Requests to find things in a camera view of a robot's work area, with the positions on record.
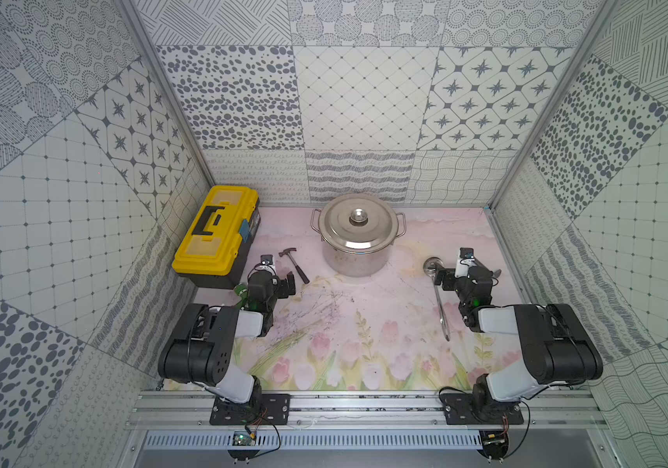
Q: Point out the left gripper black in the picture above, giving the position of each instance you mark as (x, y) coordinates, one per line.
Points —
(281, 284)

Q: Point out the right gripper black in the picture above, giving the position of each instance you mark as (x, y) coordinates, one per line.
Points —
(439, 277)

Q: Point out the stainless steel ladle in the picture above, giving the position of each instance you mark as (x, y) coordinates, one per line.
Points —
(431, 267)

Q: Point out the stainless steel pot lid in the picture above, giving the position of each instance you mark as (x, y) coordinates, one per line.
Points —
(358, 217)

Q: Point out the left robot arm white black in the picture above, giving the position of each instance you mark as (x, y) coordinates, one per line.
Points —
(199, 350)

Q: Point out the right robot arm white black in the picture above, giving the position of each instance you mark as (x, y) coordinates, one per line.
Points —
(555, 348)

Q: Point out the green toy drill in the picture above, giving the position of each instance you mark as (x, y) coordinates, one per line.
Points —
(242, 294)

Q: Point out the yellow black toolbox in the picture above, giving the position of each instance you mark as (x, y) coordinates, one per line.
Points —
(214, 252)

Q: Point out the left circuit board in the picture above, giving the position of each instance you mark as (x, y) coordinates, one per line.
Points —
(243, 439)

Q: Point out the circuit board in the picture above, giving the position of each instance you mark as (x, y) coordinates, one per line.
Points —
(494, 441)
(243, 439)

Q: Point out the right circuit board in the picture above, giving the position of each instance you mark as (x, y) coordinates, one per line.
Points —
(494, 441)

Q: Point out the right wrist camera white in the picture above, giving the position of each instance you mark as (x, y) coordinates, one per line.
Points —
(465, 262)

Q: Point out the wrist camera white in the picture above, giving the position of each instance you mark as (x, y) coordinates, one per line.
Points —
(267, 263)
(465, 262)

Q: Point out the black handled hammer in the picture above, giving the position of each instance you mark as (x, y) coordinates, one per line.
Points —
(289, 254)

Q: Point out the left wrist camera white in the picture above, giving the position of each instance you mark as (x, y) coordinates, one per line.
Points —
(267, 263)

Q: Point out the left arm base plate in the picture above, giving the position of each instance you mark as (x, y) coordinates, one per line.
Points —
(267, 408)

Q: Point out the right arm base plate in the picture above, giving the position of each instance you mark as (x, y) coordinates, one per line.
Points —
(462, 409)

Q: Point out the aluminium mounting rail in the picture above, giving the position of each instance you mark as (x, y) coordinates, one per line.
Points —
(183, 410)

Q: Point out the white slotted cable duct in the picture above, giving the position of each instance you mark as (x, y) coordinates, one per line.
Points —
(319, 440)

